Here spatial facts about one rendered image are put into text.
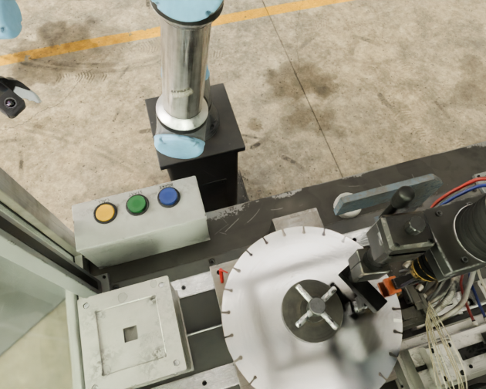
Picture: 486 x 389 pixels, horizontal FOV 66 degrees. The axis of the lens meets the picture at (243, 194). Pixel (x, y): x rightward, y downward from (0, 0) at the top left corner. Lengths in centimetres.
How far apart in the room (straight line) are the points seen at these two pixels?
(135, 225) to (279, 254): 32
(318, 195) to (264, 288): 39
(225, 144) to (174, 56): 45
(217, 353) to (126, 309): 24
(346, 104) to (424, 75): 53
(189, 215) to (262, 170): 111
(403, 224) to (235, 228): 57
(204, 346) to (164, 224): 29
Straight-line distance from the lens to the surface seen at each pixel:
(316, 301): 68
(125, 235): 84
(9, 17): 81
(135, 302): 80
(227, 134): 111
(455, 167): 122
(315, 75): 233
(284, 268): 74
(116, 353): 80
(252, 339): 71
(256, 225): 98
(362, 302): 70
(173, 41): 68
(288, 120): 210
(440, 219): 52
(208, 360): 91
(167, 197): 85
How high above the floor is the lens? 166
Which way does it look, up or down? 64 degrees down
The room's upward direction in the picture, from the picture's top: 3 degrees clockwise
